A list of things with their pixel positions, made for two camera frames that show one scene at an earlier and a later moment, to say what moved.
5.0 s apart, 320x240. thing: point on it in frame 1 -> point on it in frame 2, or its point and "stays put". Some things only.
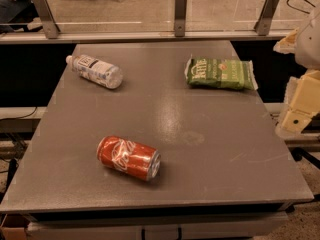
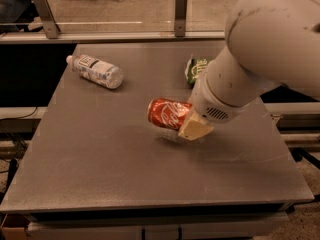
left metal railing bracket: [44, 13] stays put
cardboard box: [13, 227] stays put
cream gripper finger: [302, 103] -> [195, 127]
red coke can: [130, 158] -> [167, 112]
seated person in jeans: [17, 9] stays put
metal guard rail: [19, 37] stays put
